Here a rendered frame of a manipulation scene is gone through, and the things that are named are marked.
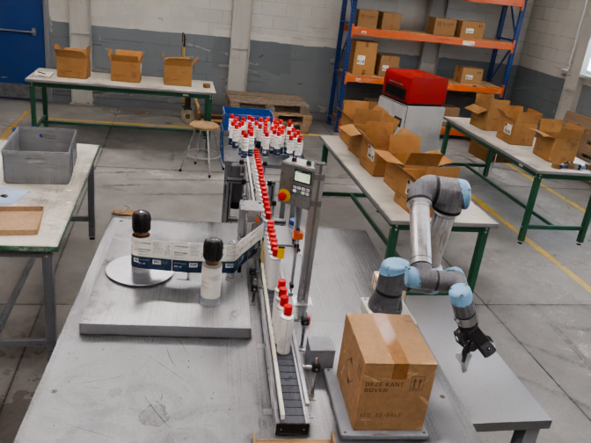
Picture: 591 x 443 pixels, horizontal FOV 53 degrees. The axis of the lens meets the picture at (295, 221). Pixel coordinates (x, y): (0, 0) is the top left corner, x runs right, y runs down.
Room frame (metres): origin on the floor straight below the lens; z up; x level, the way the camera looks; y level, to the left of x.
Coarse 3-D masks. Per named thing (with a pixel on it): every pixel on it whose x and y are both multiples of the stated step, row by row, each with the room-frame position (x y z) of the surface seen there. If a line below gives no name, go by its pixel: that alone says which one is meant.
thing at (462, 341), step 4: (476, 324) 1.82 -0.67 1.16; (460, 328) 1.82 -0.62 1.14; (464, 328) 1.81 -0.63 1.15; (468, 328) 1.81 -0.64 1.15; (472, 328) 1.81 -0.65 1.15; (456, 332) 1.88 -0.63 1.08; (460, 332) 1.87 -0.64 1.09; (464, 332) 1.85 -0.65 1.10; (456, 336) 1.87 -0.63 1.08; (460, 336) 1.85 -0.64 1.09; (464, 336) 1.85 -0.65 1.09; (456, 340) 1.88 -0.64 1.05; (460, 340) 1.87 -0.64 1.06; (464, 340) 1.83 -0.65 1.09; (468, 340) 1.82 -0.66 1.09; (460, 344) 1.87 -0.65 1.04; (464, 344) 1.85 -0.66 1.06; (468, 344) 1.82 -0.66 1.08; (472, 344) 1.82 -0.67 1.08; (472, 348) 1.82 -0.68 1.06; (476, 348) 1.83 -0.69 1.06
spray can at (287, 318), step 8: (288, 304) 1.94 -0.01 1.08; (288, 312) 1.91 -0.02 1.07; (280, 320) 1.93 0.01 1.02; (288, 320) 1.91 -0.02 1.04; (280, 328) 1.92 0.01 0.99; (288, 328) 1.91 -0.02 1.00; (280, 336) 1.91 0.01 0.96; (288, 336) 1.91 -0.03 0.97; (280, 344) 1.91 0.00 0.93; (288, 344) 1.91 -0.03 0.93; (280, 352) 1.91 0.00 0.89; (288, 352) 1.92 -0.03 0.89
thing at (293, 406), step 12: (264, 300) 2.31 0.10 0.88; (276, 348) 1.95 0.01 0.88; (288, 360) 1.88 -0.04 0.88; (288, 372) 1.81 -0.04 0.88; (288, 384) 1.74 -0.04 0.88; (288, 396) 1.67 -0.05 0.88; (300, 396) 1.68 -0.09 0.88; (288, 408) 1.61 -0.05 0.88; (300, 408) 1.62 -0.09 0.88; (288, 420) 1.55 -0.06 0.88; (300, 420) 1.56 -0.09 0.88
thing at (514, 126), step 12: (504, 108) 6.77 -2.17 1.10; (516, 108) 6.81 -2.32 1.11; (504, 120) 6.65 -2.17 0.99; (516, 120) 6.43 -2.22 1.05; (528, 120) 6.45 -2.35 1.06; (504, 132) 6.59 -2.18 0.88; (516, 132) 6.43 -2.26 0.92; (528, 132) 6.46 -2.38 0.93; (516, 144) 6.44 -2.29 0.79; (528, 144) 6.47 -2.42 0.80
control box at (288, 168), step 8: (288, 160) 2.49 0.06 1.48; (304, 160) 2.52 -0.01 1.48; (288, 168) 2.45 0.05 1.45; (296, 168) 2.44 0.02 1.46; (304, 168) 2.42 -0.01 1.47; (312, 168) 2.41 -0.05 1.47; (288, 176) 2.45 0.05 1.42; (312, 176) 2.40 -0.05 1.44; (280, 184) 2.47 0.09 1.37; (288, 184) 2.45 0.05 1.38; (296, 184) 2.43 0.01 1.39; (304, 184) 2.42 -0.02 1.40; (312, 184) 2.40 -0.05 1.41; (288, 192) 2.44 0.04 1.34; (280, 200) 2.46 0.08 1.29; (288, 200) 2.44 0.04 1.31; (296, 200) 2.43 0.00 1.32; (304, 200) 2.41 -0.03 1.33; (304, 208) 2.42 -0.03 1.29
